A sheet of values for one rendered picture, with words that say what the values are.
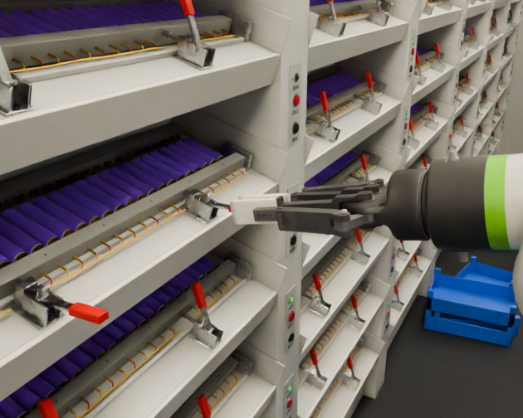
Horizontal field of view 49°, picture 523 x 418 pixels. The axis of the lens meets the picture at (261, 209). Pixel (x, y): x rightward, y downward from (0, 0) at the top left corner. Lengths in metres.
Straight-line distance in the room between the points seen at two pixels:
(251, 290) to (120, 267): 0.36
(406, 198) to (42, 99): 0.35
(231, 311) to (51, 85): 0.48
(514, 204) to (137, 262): 0.38
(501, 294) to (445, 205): 1.85
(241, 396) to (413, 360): 1.17
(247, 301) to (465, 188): 0.46
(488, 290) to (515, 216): 1.85
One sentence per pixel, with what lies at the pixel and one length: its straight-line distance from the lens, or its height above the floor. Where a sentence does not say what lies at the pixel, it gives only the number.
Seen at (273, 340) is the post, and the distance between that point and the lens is 1.02.
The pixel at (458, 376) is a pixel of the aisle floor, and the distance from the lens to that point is 2.09.
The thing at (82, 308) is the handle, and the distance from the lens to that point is 0.52.
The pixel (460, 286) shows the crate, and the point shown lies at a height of 0.10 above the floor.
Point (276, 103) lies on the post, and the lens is 0.86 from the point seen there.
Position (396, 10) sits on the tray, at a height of 1.15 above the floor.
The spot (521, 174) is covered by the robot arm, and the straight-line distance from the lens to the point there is 0.57.
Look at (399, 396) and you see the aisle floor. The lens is 1.96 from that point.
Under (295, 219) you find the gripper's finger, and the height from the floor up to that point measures 0.98.
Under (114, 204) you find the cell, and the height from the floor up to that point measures 0.98.
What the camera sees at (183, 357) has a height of 0.75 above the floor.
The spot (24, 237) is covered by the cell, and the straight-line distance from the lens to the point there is 0.63.
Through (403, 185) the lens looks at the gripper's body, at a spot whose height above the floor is 1.03.
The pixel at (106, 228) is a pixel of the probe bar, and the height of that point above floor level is 0.97.
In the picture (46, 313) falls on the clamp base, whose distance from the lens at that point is 0.55.
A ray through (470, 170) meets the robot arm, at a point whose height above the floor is 1.05.
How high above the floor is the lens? 1.22
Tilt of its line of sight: 22 degrees down
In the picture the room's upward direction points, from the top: straight up
